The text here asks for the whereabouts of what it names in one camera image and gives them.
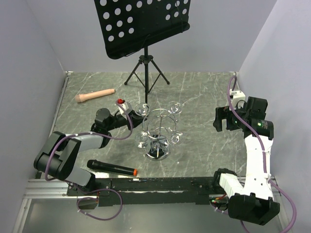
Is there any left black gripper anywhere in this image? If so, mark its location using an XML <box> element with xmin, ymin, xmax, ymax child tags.
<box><xmin>106</xmin><ymin>110</ymin><xmax>147</xmax><ymax>131</ymax></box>

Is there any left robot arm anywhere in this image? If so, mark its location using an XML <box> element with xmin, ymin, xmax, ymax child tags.
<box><xmin>34</xmin><ymin>108</ymin><xmax>130</xmax><ymax>195</ymax></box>

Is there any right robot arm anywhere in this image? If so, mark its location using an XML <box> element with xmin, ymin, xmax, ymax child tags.
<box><xmin>212</xmin><ymin>95</ymin><xmax>280</xmax><ymax>225</ymax></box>

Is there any chrome wine glass rack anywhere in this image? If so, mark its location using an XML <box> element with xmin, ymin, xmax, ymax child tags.
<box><xmin>142</xmin><ymin>108</ymin><xmax>177</xmax><ymax>161</ymax></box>

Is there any beige microphone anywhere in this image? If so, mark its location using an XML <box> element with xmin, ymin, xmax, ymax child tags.
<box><xmin>74</xmin><ymin>89</ymin><xmax>115</xmax><ymax>103</ymax></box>

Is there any black microphone orange end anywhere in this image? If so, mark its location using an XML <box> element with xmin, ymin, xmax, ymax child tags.
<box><xmin>87</xmin><ymin>160</ymin><xmax>138</xmax><ymax>176</ymax></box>

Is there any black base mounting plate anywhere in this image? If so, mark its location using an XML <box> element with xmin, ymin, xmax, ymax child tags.
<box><xmin>66</xmin><ymin>169</ymin><xmax>241</xmax><ymax>207</ymax></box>

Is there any black perforated music stand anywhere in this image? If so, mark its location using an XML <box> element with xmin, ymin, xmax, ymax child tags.
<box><xmin>94</xmin><ymin>0</ymin><xmax>190</xmax><ymax>96</ymax></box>

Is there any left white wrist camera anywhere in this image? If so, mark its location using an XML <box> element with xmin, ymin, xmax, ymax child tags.
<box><xmin>116</xmin><ymin>99</ymin><xmax>129</xmax><ymax>118</ymax></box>

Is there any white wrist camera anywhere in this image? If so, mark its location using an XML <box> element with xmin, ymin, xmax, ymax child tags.
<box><xmin>116</xmin><ymin>99</ymin><xmax>129</xmax><ymax>118</ymax></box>
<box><xmin>229</xmin><ymin>89</ymin><xmax>245</xmax><ymax>107</ymax></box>

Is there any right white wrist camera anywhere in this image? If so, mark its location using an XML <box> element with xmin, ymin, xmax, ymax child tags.
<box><xmin>229</xmin><ymin>89</ymin><xmax>245</xmax><ymax>107</ymax></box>

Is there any aluminium frame rail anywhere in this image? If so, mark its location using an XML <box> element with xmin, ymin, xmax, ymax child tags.
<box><xmin>12</xmin><ymin>71</ymin><xmax>73</xmax><ymax>233</ymax></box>

